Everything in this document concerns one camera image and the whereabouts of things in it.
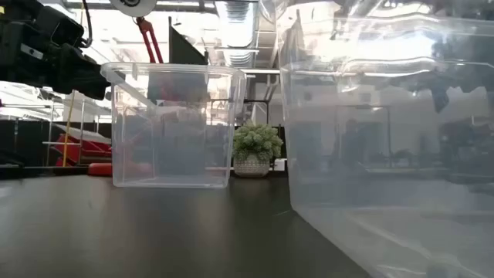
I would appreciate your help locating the green succulent in pot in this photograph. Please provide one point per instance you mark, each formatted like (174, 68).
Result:
(256, 144)

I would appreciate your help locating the black partition panel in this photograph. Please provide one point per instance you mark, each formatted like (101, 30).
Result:
(185, 48)

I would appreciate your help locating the clear plastic bin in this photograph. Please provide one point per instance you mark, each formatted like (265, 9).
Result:
(386, 173)
(173, 146)

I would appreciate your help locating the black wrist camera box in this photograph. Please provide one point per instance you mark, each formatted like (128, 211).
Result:
(61, 27)

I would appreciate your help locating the red storage rack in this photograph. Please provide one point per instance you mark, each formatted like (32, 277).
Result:
(90, 148)

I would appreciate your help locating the small white box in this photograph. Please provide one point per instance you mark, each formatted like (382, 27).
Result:
(279, 165)

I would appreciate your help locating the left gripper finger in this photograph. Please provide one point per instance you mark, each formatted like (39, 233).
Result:
(85, 77)

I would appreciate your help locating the red desk lamp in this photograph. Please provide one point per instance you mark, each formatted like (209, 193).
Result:
(143, 26)

